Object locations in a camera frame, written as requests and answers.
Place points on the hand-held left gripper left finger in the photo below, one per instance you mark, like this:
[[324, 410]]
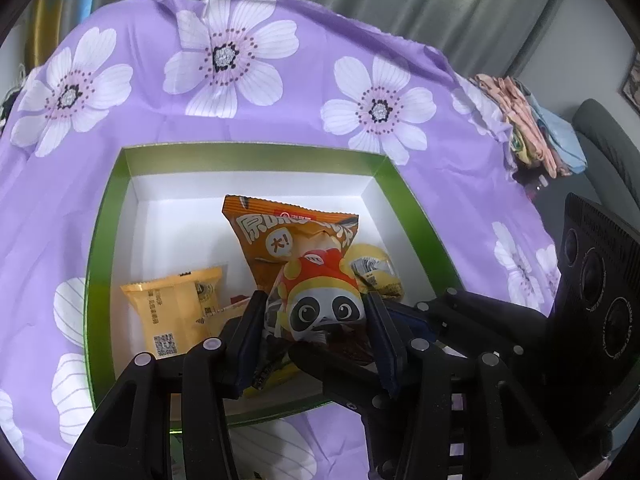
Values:
[[247, 340]]

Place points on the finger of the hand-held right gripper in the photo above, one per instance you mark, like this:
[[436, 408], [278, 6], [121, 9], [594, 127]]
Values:
[[450, 305], [335, 372]]

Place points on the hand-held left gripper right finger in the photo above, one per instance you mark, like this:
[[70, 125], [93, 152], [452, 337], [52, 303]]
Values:
[[382, 340]]

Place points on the small round yellow snack packet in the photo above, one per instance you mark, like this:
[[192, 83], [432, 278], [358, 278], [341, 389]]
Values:
[[372, 267]]

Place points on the small pale orange snack packet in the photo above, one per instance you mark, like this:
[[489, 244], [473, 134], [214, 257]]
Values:
[[170, 305]]

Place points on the green cardboard box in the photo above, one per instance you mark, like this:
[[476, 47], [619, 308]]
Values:
[[107, 260]]

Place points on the light blue folded cloth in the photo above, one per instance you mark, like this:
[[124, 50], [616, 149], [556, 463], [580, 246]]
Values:
[[562, 140]]

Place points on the grey sofa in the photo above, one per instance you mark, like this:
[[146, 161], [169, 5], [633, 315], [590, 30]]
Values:
[[600, 130]]

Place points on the pile of folded clothes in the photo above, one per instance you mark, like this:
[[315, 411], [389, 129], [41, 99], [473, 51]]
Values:
[[515, 115]]

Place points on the purple floral cloth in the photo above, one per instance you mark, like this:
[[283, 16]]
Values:
[[300, 125]]

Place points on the grey curtain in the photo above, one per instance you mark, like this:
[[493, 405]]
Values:
[[400, 0]]

